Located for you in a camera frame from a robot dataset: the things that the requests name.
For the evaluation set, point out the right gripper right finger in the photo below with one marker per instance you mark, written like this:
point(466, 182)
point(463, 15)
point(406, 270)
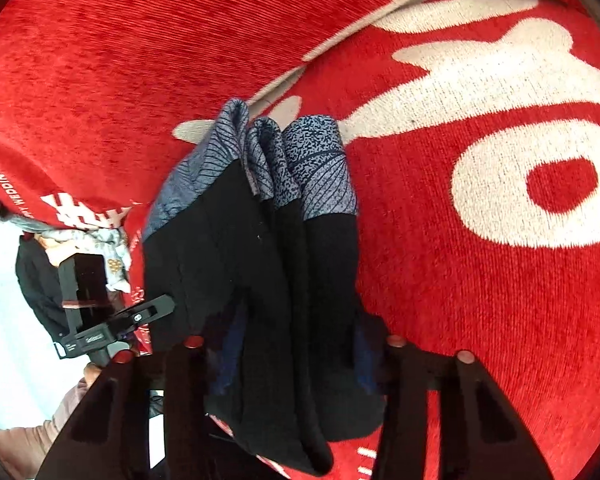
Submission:
point(369, 344)

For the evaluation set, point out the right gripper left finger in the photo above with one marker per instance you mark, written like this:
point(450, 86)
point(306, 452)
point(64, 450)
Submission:
point(225, 361)

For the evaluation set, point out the black pants with patterned waistband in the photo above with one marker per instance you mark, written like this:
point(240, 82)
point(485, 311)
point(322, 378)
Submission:
point(267, 217)

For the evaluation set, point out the person's left hand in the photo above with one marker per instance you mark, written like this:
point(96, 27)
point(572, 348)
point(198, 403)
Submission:
point(23, 449)

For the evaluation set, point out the black garment at bedside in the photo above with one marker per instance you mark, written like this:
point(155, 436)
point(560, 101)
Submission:
point(40, 289)

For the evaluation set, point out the white floral bedsheet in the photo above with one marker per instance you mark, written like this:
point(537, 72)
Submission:
point(106, 246)

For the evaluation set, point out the red blanket with white print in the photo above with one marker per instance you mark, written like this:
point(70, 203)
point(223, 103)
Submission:
point(472, 129)

